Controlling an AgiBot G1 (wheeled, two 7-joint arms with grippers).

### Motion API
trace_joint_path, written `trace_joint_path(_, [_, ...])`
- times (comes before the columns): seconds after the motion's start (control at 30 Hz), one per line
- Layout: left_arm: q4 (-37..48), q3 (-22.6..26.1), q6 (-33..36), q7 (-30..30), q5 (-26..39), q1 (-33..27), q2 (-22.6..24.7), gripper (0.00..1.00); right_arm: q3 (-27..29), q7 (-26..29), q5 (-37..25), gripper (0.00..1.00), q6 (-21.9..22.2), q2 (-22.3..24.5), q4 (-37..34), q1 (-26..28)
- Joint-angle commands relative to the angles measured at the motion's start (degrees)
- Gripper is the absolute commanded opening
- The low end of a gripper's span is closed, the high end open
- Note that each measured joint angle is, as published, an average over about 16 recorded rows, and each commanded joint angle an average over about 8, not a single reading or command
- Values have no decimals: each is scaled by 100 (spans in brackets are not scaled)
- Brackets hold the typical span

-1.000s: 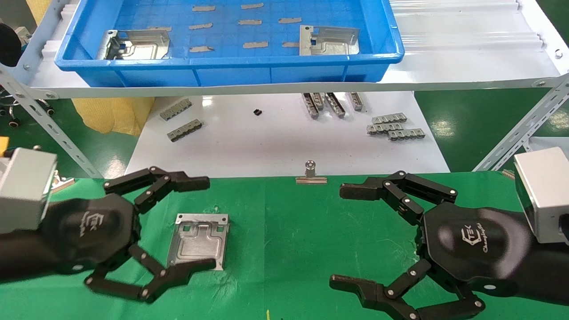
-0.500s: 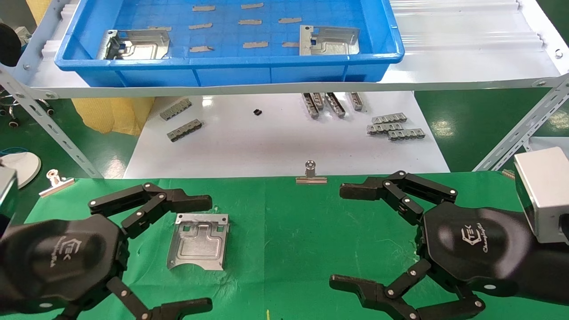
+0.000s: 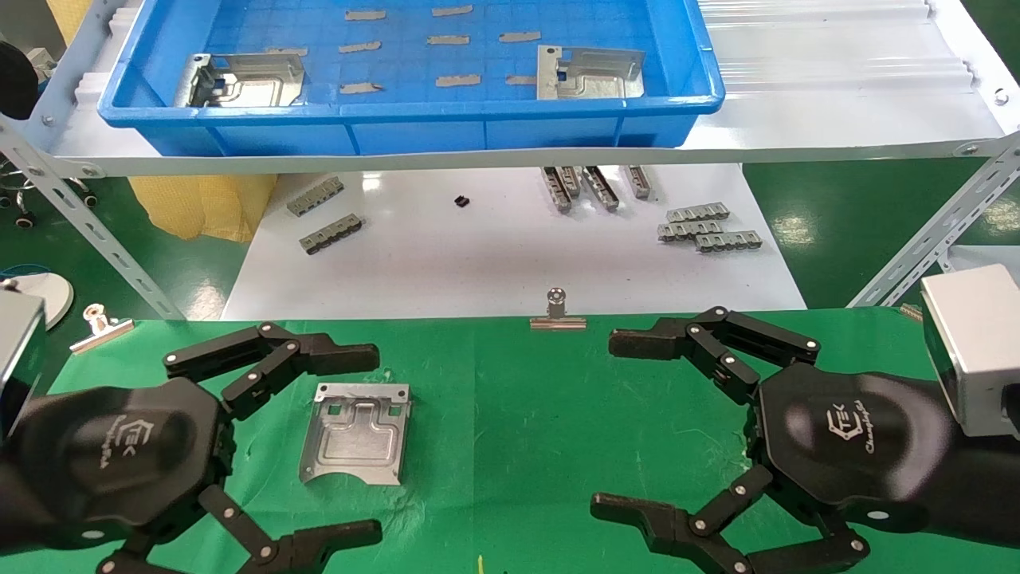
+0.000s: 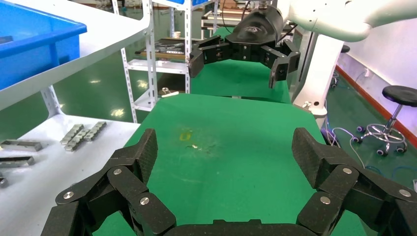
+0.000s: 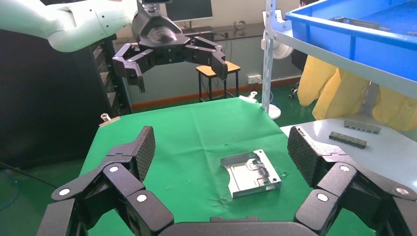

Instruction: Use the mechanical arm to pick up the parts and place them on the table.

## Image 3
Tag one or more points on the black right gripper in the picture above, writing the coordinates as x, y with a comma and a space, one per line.
853, 446

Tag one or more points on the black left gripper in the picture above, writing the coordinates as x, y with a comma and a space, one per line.
119, 462

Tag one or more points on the grey stamped metal plate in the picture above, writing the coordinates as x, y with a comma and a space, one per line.
590, 76
239, 84
358, 434

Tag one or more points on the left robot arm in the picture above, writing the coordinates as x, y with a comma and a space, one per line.
9, 510

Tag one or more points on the green table mat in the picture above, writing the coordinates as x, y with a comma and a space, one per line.
518, 438

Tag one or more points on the white round floor base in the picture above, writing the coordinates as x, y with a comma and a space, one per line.
40, 295

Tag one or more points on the white metal shelf rack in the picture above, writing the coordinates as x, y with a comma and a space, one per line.
797, 119

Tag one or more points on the large blue plastic bin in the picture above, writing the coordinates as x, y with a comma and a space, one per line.
398, 127

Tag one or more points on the white slotted storage rack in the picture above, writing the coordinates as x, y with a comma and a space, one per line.
988, 257

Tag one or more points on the grey tape strip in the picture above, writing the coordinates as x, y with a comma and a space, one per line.
453, 11
448, 40
366, 14
361, 88
520, 80
359, 47
520, 37
458, 80

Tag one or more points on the black round stool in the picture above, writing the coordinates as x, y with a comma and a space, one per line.
16, 80

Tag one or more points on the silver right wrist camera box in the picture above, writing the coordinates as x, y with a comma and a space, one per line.
976, 343

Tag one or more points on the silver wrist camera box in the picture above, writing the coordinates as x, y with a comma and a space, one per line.
20, 359
976, 343

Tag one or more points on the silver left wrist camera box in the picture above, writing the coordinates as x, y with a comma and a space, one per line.
20, 359

